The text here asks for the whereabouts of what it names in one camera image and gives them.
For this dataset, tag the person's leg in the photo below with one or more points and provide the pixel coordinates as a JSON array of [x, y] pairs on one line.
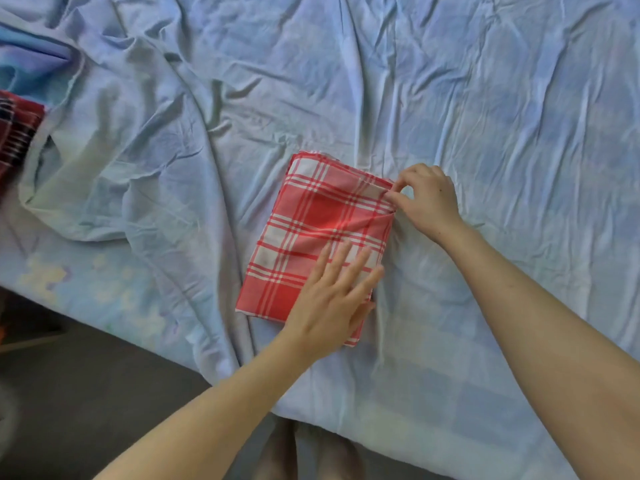
[[340, 460], [275, 455]]

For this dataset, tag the red green plaid cloth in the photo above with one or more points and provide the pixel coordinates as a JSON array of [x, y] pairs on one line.
[[18, 130]]

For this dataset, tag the person's right forearm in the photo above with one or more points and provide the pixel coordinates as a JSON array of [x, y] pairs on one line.
[[550, 345]]

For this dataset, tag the red white plaid cloth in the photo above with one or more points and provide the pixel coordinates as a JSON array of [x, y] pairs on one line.
[[310, 225]]

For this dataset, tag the person's left leg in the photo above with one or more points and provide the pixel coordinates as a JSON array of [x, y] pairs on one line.
[[275, 455]]

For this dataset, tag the person's left hand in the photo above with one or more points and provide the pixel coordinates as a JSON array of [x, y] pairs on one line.
[[330, 305]]

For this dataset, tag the person's right hand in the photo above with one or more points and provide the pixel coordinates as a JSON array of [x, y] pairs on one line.
[[430, 205]]

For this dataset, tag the person's left forearm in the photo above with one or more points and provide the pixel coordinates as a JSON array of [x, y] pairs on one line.
[[210, 425]]

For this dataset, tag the white bed sheet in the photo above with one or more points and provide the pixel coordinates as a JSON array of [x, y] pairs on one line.
[[500, 115]]

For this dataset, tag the person's right leg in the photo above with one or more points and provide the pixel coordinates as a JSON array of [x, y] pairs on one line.
[[340, 460]]

